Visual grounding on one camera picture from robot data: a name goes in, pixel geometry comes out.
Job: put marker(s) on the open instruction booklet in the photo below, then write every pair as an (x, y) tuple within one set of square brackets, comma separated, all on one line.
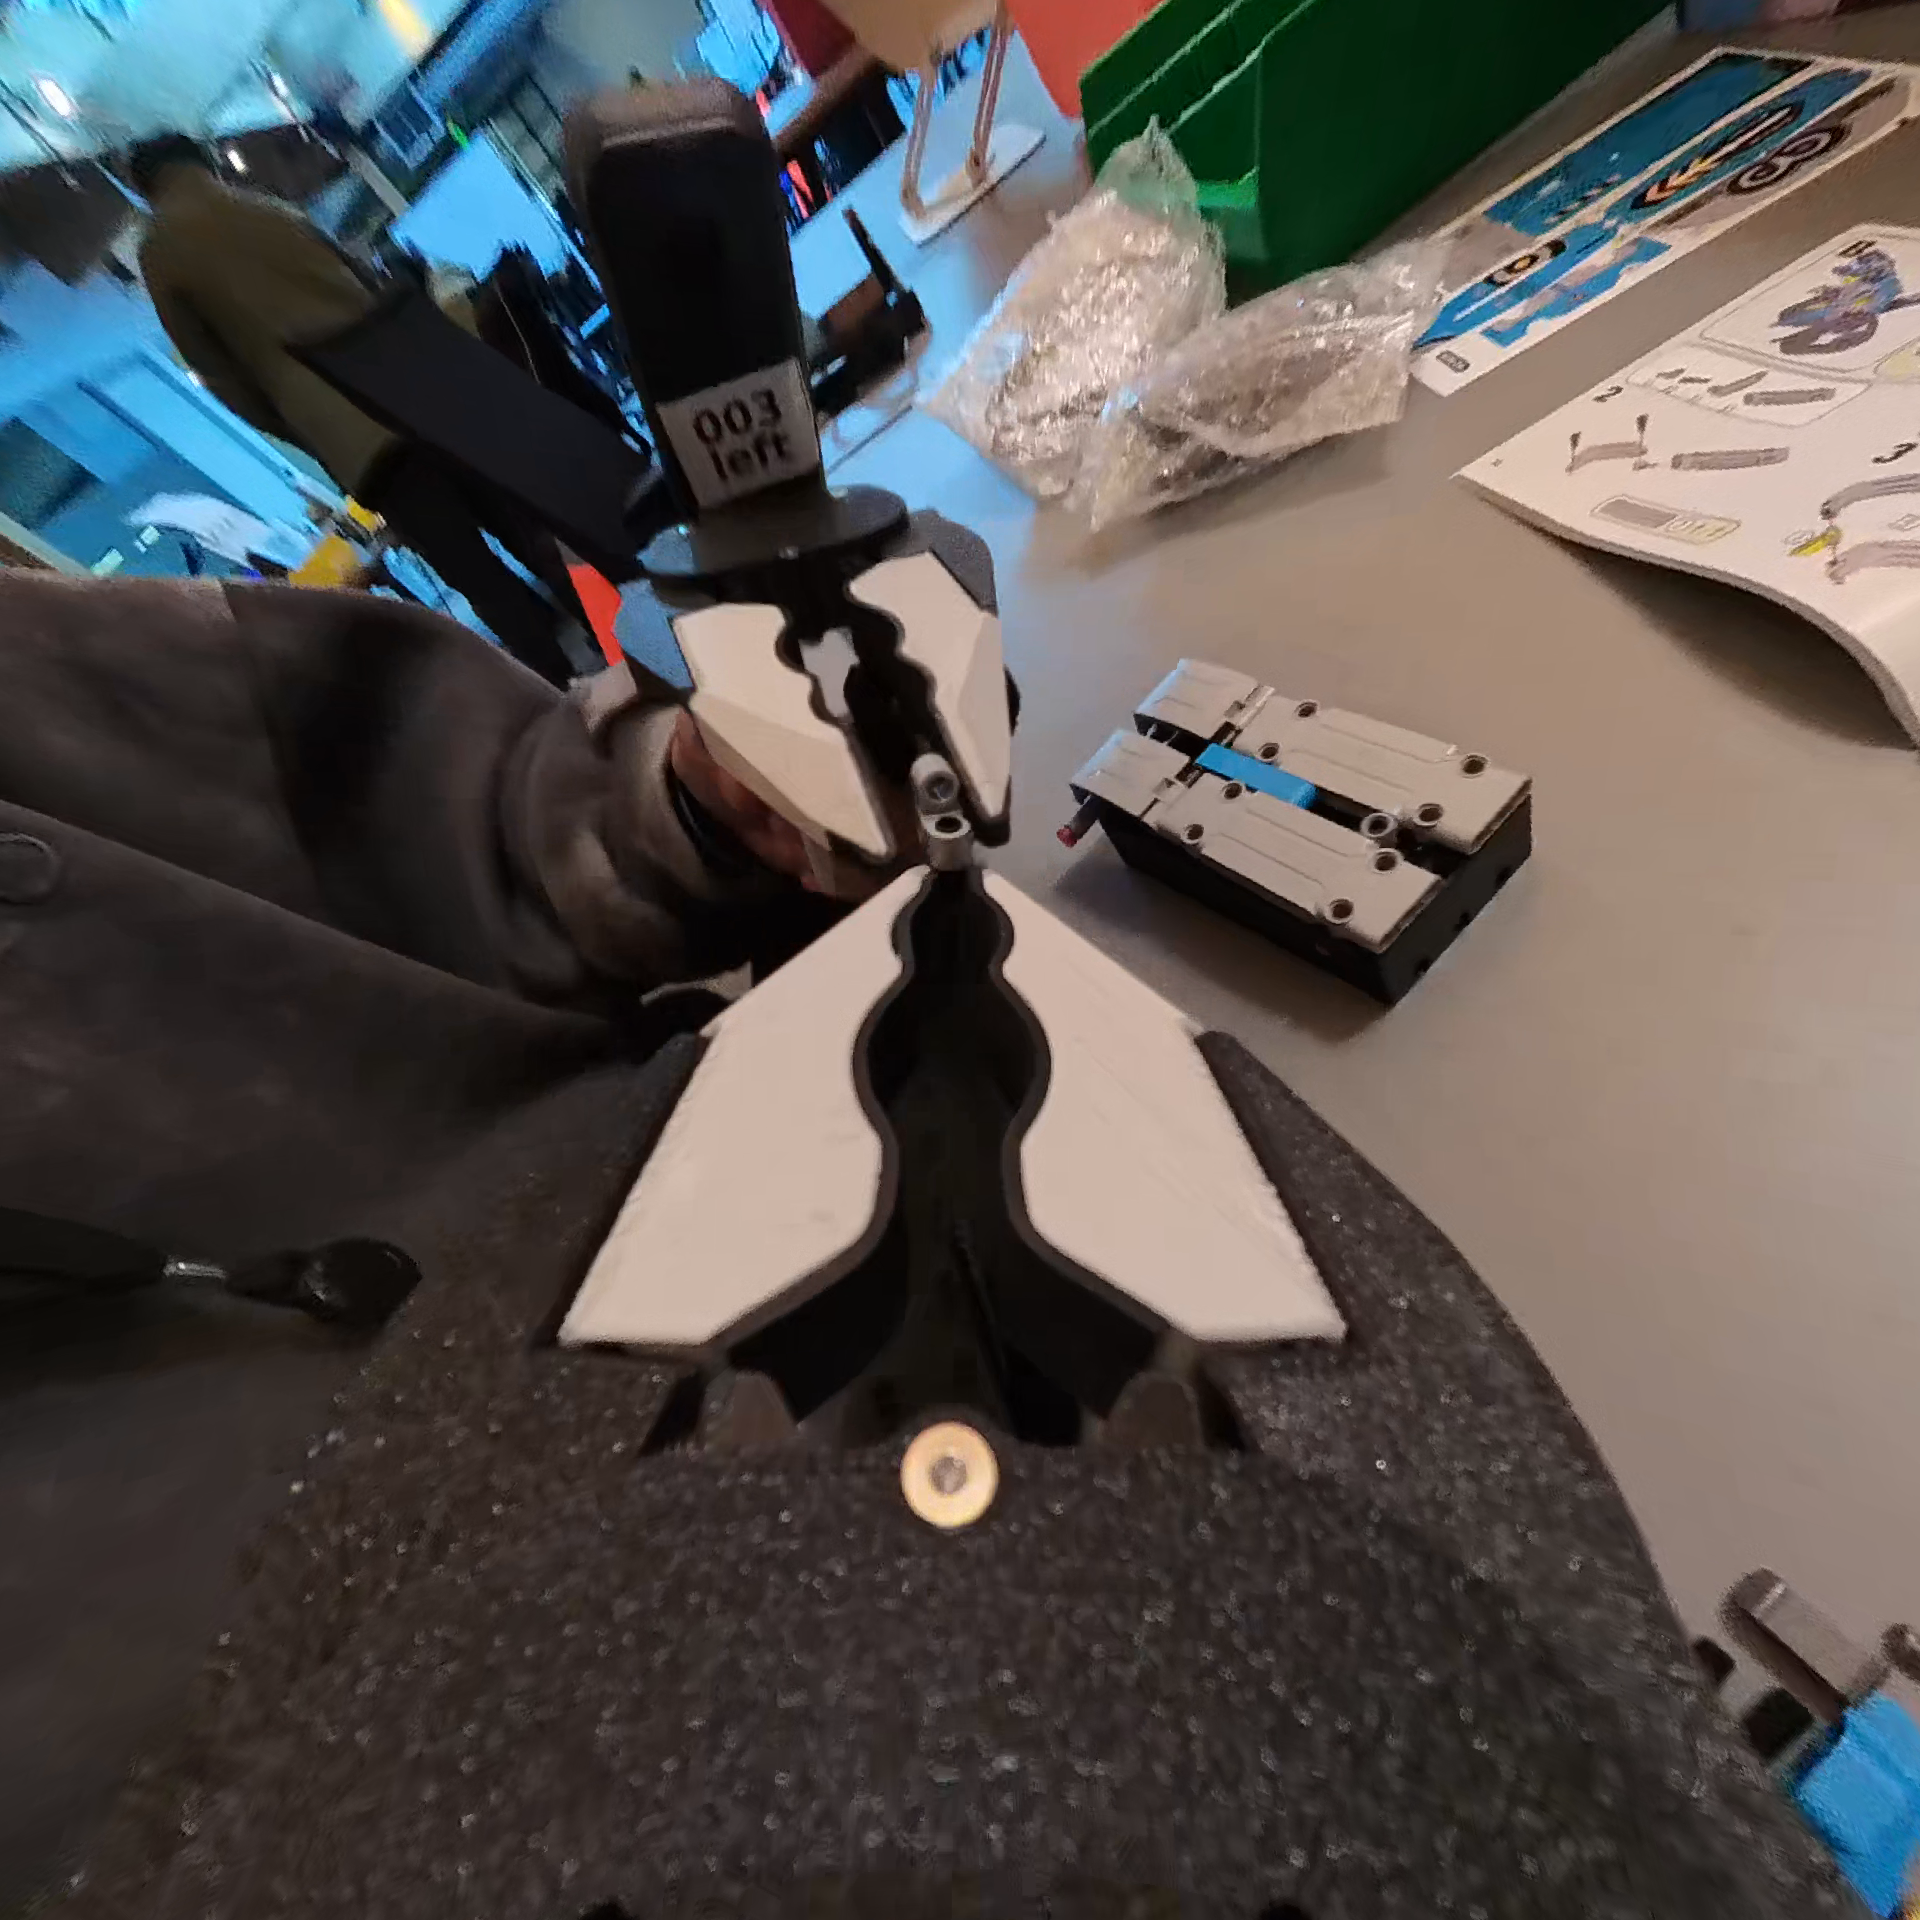
[(1693, 451)]

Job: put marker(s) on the blue sticker sheet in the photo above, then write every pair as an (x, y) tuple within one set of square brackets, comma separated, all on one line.
[(1621, 195)]

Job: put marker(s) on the pile of brick pieces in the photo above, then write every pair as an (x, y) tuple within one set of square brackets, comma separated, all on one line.
[(1861, 1771)]

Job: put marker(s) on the wooden stand with white base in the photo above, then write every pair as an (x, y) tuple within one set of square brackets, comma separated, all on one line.
[(975, 165)]

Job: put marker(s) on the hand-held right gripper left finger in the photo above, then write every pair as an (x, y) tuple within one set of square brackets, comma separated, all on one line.
[(735, 1184)]

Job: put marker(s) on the small grey brick connector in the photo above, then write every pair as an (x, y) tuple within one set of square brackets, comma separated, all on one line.
[(945, 839)]

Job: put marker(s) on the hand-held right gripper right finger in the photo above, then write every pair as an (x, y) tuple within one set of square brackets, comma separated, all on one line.
[(1171, 1184)]

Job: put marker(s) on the grey brick robot chassis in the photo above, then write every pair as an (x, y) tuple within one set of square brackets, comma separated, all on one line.
[(1319, 839)]

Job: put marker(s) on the person's left forearm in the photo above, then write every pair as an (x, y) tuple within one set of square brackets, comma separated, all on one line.
[(300, 721)]

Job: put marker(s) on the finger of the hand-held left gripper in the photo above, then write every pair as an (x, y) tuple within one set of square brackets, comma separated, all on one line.
[(764, 704), (961, 661)]

